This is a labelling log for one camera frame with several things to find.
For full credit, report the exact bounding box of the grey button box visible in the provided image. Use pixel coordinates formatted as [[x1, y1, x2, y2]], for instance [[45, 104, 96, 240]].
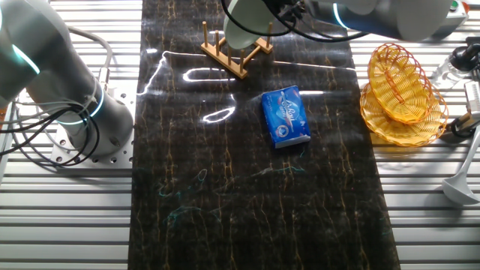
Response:
[[430, 0, 470, 38]]

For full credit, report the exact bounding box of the orange wicker basket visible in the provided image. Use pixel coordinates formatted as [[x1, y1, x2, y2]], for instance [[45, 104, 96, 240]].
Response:
[[367, 43, 433, 125], [359, 82, 449, 148]]

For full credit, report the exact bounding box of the wooden dish rack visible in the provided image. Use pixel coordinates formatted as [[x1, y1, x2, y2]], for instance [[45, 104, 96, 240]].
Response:
[[199, 20, 275, 80]]

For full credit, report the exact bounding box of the black marble mat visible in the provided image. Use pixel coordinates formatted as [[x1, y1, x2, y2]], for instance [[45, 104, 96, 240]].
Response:
[[127, 0, 401, 270]]

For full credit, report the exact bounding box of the grey robot hose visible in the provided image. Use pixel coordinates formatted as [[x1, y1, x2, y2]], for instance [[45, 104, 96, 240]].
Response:
[[67, 25, 114, 92]]

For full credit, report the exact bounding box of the blue tissue pack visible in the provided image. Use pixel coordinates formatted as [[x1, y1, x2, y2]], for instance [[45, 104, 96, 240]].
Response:
[[261, 85, 312, 149]]

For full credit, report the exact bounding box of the white ladle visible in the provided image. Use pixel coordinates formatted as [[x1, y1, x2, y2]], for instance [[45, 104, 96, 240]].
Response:
[[441, 127, 480, 206]]

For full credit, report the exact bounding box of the black clamp mount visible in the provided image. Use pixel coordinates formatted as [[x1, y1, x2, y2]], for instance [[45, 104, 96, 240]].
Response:
[[448, 37, 480, 73]]

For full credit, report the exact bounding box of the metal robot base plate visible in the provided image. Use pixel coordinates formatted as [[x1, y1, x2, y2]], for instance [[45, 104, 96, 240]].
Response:
[[50, 84, 137, 170]]

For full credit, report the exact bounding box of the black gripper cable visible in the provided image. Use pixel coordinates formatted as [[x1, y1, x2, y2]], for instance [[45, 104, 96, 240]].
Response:
[[220, 0, 371, 43]]

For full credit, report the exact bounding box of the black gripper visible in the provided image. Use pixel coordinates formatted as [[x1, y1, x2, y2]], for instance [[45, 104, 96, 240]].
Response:
[[267, 0, 314, 24]]

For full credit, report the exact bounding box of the pale green dish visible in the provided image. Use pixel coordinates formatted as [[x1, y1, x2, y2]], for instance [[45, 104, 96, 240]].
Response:
[[223, 0, 281, 50]]

